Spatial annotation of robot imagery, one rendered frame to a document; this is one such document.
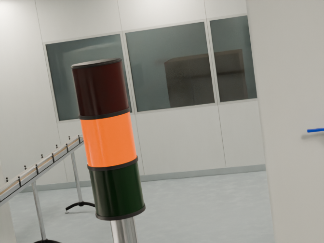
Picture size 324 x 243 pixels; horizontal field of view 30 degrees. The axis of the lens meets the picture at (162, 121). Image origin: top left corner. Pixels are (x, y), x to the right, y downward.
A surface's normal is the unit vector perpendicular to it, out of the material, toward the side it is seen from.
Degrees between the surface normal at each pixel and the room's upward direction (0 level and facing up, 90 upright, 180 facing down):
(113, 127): 90
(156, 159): 90
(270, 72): 90
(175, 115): 90
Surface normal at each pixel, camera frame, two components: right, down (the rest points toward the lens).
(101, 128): -0.11, 0.18
